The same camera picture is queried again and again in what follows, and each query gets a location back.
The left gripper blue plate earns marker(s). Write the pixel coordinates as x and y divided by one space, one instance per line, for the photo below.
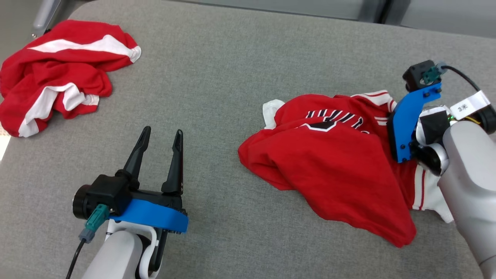
155 215

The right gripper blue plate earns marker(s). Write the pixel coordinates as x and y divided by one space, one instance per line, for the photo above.
403 124

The red jersey black white print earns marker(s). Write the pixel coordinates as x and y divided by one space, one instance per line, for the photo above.
341 166

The red shorts white stripe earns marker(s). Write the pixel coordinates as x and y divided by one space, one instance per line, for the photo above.
58 73

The grey metal bar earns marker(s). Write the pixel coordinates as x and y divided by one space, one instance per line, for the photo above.
46 15

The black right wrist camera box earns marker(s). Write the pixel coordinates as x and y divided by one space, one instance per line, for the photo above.
414 73

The grey partition post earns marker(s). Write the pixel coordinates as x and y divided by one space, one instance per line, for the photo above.
395 11
370 9

